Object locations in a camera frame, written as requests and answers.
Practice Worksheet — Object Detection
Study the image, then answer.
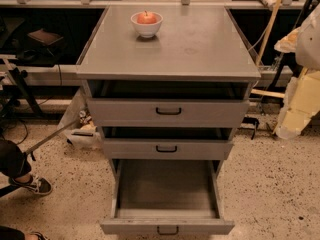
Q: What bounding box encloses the grey bottom drawer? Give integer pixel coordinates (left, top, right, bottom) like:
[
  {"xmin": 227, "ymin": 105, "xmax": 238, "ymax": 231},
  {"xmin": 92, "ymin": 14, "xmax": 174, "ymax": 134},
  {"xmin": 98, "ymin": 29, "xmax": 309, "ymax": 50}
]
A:
[{"xmin": 101, "ymin": 159, "xmax": 234, "ymax": 236}]

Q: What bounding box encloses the grey drawer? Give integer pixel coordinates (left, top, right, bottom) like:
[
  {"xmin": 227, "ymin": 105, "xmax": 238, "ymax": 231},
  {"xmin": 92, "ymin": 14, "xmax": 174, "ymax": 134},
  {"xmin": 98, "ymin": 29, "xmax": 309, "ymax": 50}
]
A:
[
  {"xmin": 103, "ymin": 139, "xmax": 233, "ymax": 160},
  {"xmin": 87, "ymin": 98, "xmax": 249, "ymax": 128},
  {"xmin": 101, "ymin": 159, "xmax": 234, "ymax": 236}
]

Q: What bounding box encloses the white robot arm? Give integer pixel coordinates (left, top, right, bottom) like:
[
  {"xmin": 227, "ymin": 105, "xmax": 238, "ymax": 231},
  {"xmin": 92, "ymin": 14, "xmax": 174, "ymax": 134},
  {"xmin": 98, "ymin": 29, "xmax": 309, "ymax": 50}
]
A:
[{"xmin": 274, "ymin": 5, "xmax": 320, "ymax": 139}]

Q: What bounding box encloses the grey drawer cabinet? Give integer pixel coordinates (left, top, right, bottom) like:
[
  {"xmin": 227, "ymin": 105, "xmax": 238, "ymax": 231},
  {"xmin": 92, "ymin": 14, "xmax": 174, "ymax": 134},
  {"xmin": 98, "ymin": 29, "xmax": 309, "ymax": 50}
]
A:
[{"xmin": 75, "ymin": 4, "xmax": 262, "ymax": 185}]

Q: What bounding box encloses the grey top drawer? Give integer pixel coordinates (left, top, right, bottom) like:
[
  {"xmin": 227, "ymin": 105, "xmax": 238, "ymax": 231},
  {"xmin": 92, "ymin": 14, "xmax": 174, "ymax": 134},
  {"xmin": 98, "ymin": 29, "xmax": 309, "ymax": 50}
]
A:
[{"xmin": 87, "ymin": 98, "xmax": 249, "ymax": 128}]

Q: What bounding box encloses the grey middle drawer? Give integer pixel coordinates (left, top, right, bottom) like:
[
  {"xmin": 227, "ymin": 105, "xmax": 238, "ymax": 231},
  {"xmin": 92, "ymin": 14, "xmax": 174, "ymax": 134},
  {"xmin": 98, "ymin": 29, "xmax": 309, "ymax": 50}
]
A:
[{"xmin": 103, "ymin": 139, "xmax": 233, "ymax": 160}]

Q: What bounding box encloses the clear plastic bag with items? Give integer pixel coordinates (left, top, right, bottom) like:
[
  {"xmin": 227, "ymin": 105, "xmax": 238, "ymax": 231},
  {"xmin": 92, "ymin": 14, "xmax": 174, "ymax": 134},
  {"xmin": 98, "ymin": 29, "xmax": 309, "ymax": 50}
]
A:
[{"xmin": 58, "ymin": 88, "xmax": 101, "ymax": 150}]

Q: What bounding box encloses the white ceramic bowl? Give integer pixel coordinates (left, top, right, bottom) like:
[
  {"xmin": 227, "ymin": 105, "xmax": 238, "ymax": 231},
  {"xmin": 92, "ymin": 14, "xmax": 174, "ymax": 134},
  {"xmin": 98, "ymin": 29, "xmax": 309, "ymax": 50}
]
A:
[{"xmin": 131, "ymin": 12, "xmax": 163, "ymax": 38}]

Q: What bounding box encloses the red apple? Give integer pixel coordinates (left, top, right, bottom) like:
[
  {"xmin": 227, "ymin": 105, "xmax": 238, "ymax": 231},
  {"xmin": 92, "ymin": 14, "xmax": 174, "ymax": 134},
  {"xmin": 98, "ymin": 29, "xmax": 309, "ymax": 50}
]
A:
[{"xmin": 137, "ymin": 11, "xmax": 157, "ymax": 24}]

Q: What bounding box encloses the grey metal rod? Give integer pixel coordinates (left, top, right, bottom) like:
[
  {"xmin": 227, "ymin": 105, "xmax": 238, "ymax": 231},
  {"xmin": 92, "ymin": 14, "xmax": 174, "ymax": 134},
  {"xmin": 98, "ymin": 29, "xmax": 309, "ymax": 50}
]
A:
[{"xmin": 24, "ymin": 119, "xmax": 77, "ymax": 156}]

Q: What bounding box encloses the black skate shoe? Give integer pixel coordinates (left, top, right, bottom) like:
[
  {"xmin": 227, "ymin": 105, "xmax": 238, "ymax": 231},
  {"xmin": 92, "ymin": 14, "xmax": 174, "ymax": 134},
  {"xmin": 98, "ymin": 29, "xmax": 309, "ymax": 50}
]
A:
[{"xmin": 9, "ymin": 175, "xmax": 52, "ymax": 196}]

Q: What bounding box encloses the person leg in black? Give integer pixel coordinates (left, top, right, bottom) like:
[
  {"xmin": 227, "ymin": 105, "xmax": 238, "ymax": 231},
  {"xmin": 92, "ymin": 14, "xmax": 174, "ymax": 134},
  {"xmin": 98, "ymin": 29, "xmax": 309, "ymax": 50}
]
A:
[{"xmin": 0, "ymin": 140, "xmax": 32, "ymax": 184}]

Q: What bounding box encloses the wooden frame stand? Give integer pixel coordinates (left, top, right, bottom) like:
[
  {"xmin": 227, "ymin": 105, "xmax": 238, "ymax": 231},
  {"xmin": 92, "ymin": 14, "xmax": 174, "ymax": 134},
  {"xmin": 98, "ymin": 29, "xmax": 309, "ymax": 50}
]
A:
[{"xmin": 251, "ymin": 0, "xmax": 284, "ymax": 98}]

